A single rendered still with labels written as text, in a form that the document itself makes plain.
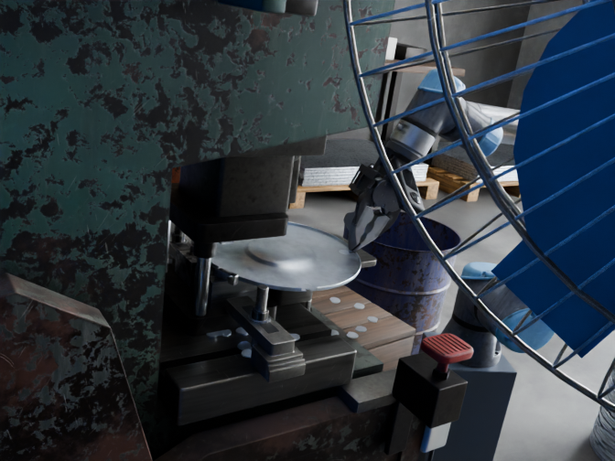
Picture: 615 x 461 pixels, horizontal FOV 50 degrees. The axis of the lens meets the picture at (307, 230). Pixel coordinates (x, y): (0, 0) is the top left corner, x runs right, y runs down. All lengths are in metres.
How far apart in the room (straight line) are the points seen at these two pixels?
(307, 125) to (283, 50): 0.11
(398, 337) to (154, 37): 1.34
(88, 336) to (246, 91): 0.34
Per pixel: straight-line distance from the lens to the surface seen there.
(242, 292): 1.09
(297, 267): 1.14
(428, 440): 1.23
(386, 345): 1.91
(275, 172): 1.03
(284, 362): 0.96
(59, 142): 0.77
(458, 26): 5.99
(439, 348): 1.02
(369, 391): 1.10
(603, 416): 2.33
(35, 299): 0.75
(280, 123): 0.87
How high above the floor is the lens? 1.23
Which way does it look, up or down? 20 degrees down
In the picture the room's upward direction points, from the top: 8 degrees clockwise
